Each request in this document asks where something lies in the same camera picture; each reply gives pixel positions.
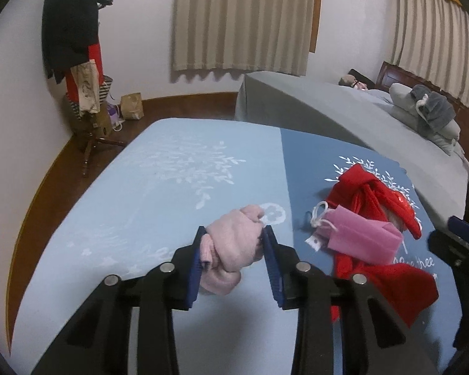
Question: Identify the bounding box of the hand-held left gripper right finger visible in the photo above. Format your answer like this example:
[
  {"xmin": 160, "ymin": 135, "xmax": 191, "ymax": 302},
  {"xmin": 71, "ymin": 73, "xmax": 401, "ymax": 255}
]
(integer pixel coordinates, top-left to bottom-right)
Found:
[{"xmin": 263, "ymin": 226, "xmax": 438, "ymax": 375}]

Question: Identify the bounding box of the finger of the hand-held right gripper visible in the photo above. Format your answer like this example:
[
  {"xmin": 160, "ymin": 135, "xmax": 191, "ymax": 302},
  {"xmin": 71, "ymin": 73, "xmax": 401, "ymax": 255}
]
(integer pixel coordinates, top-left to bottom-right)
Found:
[
  {"xmin": 429, "ymin": 230, "xmax": 469, "ymax": 260},
  {"xmin": 448, "ymin": 216, "xmax": 469, "ymax": 243}
]

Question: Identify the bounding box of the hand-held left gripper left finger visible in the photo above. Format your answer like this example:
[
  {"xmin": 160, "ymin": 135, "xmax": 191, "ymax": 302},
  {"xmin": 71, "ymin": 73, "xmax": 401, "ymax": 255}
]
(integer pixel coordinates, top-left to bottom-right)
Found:
[{"xmin": 31, "ymin": 226, "xmax": 209, "ymax": 375}]

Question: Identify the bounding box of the knotted sock bundle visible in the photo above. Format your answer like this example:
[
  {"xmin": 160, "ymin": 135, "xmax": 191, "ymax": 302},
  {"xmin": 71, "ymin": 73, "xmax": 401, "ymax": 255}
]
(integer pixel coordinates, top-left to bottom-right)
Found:
[{"xmin": 199, "ymin": 204, "xmax": 267, "ymax": 295}]

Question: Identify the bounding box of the red cloth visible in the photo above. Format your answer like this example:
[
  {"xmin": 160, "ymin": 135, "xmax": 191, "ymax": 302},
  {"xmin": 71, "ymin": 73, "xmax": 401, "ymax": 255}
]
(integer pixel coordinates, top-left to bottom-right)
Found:
[{"xmin": 326, "ymin": 163, "xmax": 440, "ymax": 329}]

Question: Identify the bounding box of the blue tree print tablecloth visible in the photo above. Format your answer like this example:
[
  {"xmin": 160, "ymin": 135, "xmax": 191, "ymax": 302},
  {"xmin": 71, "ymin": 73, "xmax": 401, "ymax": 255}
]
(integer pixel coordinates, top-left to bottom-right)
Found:
[{"xmin": 12, "ymin": 117, "xmax": 460, "ymax": 375}]

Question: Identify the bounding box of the dark grey folded towel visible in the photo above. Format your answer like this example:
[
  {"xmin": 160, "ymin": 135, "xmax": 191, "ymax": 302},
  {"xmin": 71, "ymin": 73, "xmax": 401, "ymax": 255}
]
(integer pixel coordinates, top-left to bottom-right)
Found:
[{"xmin": 410, "ymin": 85, "xmax": 457, "ymax": 133}]

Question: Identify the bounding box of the folded light grey duvet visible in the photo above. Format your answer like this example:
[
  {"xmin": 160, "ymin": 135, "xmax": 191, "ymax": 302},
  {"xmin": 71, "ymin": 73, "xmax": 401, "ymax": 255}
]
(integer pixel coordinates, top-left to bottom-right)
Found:
[{"xmin": 388, "ymin": 83, "xmax": 461, "ymax": 156}]

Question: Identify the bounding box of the wooden coat rack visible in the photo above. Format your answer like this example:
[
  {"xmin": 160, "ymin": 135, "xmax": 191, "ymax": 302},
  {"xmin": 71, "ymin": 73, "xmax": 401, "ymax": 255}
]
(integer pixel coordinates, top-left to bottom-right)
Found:
[{"xmin": 64, "ymin": 0, "xmax": 126, "ymax": 178}]

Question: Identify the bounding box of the bed with grey sheet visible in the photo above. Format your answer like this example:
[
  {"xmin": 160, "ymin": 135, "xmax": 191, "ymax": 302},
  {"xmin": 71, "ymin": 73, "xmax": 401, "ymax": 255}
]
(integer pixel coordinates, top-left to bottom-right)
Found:
[{"xmin": 234, "ymin": 71, "xmax": 469, "ymax": 227}]

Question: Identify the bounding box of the dark wooden headboard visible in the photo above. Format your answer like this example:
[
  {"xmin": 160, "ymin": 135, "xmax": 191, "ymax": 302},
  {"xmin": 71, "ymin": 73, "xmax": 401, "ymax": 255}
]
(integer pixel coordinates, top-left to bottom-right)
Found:
[{"xmin": 375, "ymin": 61, "xmax": 469, "ymax": 173}]

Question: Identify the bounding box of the purple bag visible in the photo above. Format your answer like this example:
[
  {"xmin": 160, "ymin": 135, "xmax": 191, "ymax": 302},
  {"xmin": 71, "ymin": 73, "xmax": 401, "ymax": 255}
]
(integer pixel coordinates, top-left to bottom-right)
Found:
[{"xmin": 107, "ymin": 103, "xmax": 126, "ymax": 131}]

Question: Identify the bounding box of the brown paper bag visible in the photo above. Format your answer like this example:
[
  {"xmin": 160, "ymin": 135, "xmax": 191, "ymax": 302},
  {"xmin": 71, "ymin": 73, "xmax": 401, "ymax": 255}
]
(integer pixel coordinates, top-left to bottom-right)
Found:
[{"xmin": 119, "ymin": 92, "xmax": 145, "ymax": 120}]

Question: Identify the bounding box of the small grey bundle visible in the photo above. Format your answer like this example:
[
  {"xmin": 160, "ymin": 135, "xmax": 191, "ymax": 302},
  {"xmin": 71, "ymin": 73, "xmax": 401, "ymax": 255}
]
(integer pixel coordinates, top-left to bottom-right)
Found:
[{"xmin": 339, "ymin": 74, "xmax": 370, "ymax": 92}]

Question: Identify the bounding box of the black pillow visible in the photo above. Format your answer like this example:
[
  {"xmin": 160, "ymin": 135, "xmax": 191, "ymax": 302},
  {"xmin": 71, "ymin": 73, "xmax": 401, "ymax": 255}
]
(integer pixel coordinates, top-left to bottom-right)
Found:
[{"xmin": 348, "ymin": 69, "xmax": 376, "ymax": 88}]

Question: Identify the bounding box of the beige curtain above headboard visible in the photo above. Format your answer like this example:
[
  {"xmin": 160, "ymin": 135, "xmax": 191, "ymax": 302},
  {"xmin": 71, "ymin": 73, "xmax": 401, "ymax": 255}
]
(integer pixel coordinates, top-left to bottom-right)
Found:
[{"xmin": 389, "ymin": 0, "xmax": 469, "ymax": 108}]

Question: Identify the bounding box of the striped bag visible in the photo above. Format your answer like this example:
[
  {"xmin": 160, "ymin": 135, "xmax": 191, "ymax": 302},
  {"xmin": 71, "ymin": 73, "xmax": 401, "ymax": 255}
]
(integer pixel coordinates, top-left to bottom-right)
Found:
[{"xmin": 66, "ymin": 76, "xmax": 114, "ymax": 122}]

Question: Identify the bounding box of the beige canvas tote bag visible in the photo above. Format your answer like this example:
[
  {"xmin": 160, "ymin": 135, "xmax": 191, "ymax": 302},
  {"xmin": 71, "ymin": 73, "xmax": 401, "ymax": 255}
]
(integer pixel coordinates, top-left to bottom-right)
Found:
[{"xmin": 70, "ymin": 60, "xmax": 101, "ymax": 116}]

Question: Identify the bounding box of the red hanging bag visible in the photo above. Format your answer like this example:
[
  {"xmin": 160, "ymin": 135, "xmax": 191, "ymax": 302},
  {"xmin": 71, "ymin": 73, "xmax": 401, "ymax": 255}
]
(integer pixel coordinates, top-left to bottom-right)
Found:
[{"xmin": 64, "ymin": 43, "xmax": 104, "ymax": 104}]

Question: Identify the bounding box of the dark hanging jacket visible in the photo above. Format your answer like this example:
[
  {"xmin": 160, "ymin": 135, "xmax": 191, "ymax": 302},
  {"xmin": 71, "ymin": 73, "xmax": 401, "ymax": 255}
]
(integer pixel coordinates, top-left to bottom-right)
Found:
[{"xmin": 42, "ymin": 0, "xmax": 100, "ymax": 84}]

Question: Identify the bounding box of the beige curtain beside window frame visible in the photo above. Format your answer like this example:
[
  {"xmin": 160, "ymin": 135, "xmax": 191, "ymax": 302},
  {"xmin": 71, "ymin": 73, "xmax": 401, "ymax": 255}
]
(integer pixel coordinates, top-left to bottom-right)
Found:
[{"xmin": 172, "ymin": 0, "xmax": 317, "ymax": 77}]

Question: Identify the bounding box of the wooden window frame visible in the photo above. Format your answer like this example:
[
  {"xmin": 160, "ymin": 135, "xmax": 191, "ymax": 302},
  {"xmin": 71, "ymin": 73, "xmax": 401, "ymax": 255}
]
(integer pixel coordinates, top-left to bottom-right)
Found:
[{"xmin": 309, "ymin": 0, "xmax": 323, "ymax": 53}]

